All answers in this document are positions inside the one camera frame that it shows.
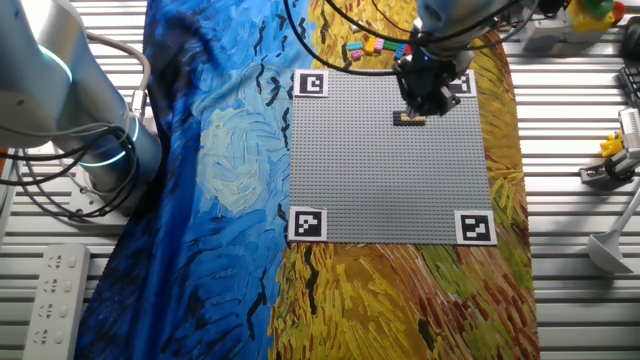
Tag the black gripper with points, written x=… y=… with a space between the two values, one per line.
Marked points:
x=425 y=67

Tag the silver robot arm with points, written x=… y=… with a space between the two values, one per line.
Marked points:
x=50 y=75

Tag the tan Lego brick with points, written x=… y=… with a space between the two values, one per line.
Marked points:
x=412 y=119

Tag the blue Lego brick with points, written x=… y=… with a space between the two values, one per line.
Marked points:
x=400 y=51

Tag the green Lego brick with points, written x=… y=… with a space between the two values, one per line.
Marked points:
x=390 y=46

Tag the long pink Lego brick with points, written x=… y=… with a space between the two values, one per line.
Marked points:
x=379 y=44

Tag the yellow Lego brick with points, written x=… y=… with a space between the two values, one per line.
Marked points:
x=370 y=46

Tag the small magenta Lego brick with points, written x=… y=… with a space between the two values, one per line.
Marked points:
x=356 y=55

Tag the cyan Lego brick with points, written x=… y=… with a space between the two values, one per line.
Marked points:
x=354 y=46

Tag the grey Lego baseplate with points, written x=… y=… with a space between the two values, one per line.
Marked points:
x=380 y=175

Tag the white Lego brick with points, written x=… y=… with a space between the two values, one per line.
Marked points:
x=356 y=28

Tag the black white ArUco marker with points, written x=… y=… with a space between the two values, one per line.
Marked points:
x=310 y=83
x=307 y=224
x=465 y=85
x=475 y=227

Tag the grey button box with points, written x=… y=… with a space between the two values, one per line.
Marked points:
x=542 y=27

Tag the black keyboard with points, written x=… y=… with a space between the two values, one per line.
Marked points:
x=631 y=82

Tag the black computer mouse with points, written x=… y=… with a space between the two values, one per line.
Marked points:
x=632 y=44

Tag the painted blue yellow cloth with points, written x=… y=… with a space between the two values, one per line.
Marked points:
x=200 y=200

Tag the white power strip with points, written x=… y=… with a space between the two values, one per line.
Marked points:
x=55 y=300

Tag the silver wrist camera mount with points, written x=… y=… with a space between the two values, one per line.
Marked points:
x=451 y=97

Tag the small metal bracket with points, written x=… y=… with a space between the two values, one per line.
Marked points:
x=592 y=174

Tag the silver ribbed camera device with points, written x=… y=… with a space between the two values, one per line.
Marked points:
x=631 y=127

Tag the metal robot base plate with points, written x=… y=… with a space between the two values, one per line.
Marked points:
x=80 y=202

